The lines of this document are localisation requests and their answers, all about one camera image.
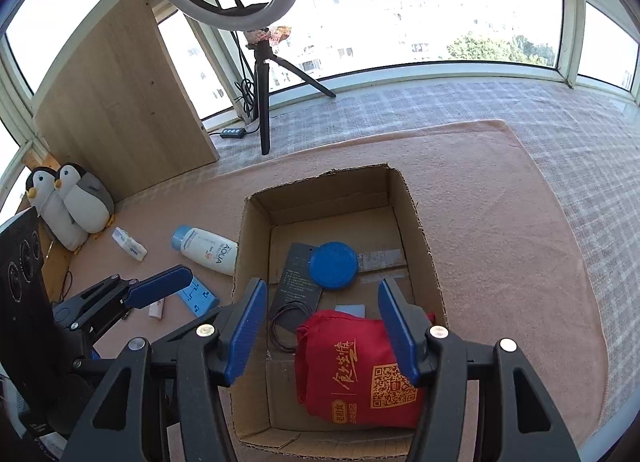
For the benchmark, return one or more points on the large penguin plush toy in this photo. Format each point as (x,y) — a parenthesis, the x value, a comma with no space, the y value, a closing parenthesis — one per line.
(50,212)

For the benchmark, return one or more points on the cardboard box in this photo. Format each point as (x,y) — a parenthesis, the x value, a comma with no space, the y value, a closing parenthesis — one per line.
(415,252)

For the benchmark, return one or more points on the white window frame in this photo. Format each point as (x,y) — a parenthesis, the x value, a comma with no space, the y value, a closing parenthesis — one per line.
(571,32)

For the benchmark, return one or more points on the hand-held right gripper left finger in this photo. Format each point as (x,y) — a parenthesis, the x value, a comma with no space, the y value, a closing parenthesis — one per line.
(245,327)

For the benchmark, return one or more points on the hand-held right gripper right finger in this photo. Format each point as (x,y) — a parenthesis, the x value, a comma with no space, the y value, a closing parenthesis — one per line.
(397,332)

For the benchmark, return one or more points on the light wooden board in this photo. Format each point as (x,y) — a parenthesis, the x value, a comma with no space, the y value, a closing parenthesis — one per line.
(115,102)

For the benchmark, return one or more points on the pink blanket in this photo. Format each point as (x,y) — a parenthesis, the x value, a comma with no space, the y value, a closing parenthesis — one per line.
(500,242)

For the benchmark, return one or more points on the patterned tissue pack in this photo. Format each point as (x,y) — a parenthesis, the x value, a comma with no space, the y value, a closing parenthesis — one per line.
(127,243)

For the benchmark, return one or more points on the grey checked cloth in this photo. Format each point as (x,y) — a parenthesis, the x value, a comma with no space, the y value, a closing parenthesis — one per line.
(550,117)

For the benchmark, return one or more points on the pine plank panel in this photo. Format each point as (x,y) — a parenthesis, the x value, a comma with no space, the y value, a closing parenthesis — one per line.
(55,262)

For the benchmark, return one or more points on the white lotion bottle blue cap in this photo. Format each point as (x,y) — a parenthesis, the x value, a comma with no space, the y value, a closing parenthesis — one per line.
(205,249)

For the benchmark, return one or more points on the blue round lid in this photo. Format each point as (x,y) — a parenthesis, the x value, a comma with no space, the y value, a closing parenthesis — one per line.
(333,266)

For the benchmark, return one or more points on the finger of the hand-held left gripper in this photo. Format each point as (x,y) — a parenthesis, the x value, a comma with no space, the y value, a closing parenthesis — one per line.
(185,327)
(160,286)

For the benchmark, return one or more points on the blue card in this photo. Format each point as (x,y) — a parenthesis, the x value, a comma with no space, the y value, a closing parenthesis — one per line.
(200,298)

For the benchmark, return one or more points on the small pink bottle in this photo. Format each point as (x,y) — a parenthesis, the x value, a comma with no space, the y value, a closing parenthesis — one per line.
(156,310)

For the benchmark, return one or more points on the small penguin plush toy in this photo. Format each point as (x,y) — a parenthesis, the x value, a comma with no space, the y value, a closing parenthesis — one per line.
(85,197)

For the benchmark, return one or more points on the red fabric bag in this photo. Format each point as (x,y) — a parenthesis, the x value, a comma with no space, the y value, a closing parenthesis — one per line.
(345,367)

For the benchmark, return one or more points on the dark grey card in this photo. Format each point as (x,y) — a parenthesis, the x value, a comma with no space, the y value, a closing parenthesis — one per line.
(295,282)

